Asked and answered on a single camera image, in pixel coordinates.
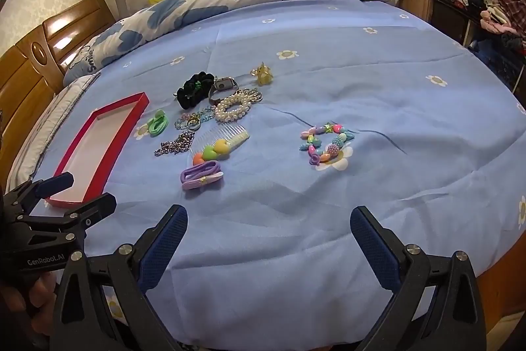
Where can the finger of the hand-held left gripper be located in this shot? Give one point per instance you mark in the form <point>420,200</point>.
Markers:
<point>47,186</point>
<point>98,207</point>

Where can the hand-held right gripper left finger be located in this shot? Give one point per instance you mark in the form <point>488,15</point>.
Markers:
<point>164,248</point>

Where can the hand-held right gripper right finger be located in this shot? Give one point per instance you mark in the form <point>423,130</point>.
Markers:
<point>374,248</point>

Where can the red shallow box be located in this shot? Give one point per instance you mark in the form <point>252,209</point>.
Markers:
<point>98,141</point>

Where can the hair comb with coloured hearts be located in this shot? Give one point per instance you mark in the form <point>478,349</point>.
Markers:
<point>234,139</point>

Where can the black scrunchie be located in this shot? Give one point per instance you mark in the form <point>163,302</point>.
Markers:
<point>187,94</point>

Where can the silver crown hair clip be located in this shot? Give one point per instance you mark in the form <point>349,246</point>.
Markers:
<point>252,95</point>

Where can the yellow hair claw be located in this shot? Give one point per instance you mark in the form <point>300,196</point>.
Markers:
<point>264,76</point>

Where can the person's left hand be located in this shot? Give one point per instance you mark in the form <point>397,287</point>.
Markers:
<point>20,301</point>

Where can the white grey pillow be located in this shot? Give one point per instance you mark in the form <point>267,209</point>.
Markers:
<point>41,125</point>

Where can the wooden headboard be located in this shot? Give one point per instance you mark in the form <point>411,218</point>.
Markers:
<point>24,88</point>

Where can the blue floral bed sheet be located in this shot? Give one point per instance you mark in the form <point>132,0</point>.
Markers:
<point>370,108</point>

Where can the silver wrist watch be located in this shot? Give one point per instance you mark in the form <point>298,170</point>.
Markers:
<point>223,84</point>

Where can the dark cabinet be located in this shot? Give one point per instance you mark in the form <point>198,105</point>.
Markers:
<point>452,18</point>

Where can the pile of clothes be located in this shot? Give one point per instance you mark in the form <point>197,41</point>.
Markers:
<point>505,14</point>

